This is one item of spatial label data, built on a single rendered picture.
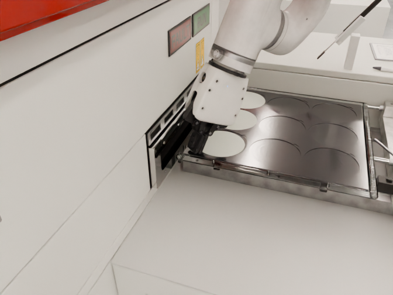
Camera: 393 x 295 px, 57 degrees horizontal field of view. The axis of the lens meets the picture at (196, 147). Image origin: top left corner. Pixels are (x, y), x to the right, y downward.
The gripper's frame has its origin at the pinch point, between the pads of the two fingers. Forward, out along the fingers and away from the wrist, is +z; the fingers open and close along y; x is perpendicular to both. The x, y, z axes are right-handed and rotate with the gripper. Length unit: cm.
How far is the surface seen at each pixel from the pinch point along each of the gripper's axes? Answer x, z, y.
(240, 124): 3.9, -3.9, 13.3
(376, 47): 11, -33, 59
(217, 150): -2.1, 0.4, 4.0
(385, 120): -9.6, -16.2, 44.3
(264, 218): -15.8, 7.0, 8.9
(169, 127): 4.6, -0.3, -4.3
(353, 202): -22.3, -1.3, 23.5
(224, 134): 2.2, -1.5, 8.2
